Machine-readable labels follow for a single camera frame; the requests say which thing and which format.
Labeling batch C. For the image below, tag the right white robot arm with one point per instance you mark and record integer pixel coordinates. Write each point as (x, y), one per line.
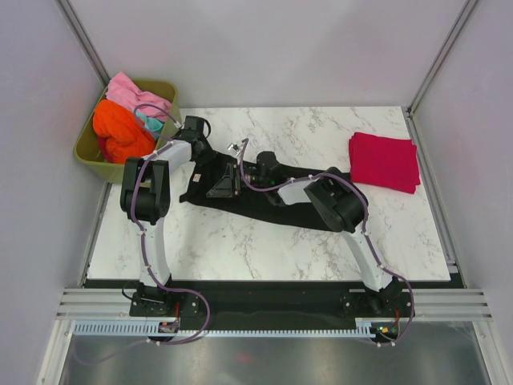
(267, 190)

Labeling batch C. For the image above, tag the pink t shirt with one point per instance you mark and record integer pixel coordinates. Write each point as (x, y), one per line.
(123, 91)

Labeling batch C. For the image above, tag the left aluminium frame post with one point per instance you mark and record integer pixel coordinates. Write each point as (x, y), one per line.
(79, 31)

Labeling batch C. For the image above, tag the black t shirt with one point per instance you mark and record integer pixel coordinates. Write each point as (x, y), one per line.
(248, 203)

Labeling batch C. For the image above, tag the teal t shirt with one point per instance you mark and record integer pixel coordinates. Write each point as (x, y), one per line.
(152, 125)

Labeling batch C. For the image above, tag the right aluminium frame post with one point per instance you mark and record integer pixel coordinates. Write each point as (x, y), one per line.
(459, 25)

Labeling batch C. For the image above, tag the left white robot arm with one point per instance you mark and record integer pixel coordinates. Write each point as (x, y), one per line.
(146, 198)

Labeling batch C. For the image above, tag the olive green plastic bin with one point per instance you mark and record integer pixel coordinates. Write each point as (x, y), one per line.
(86, 149)

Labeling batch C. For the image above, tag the aluminium cross rail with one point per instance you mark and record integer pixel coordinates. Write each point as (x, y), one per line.
(434, 305)

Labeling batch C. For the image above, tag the aluminium frame post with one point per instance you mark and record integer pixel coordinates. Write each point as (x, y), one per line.
(79, 31)
(459, 25)

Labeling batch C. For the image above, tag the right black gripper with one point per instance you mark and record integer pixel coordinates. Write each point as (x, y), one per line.
(228, 185)

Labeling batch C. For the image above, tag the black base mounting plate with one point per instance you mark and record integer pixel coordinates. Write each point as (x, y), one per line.
(259, 305)

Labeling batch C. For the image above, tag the folded red t shirt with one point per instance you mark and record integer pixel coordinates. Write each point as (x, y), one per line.
(384, 162)

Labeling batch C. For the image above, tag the orange t shirt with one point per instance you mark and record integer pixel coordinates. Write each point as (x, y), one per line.
(124, 133)

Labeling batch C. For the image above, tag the white slotted cable duct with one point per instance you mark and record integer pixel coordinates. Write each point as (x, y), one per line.
(166, 330)

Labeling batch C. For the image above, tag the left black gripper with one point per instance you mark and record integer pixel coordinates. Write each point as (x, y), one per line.
(209, 151)

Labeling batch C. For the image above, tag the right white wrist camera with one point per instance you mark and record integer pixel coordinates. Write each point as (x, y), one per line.
(234, 149)

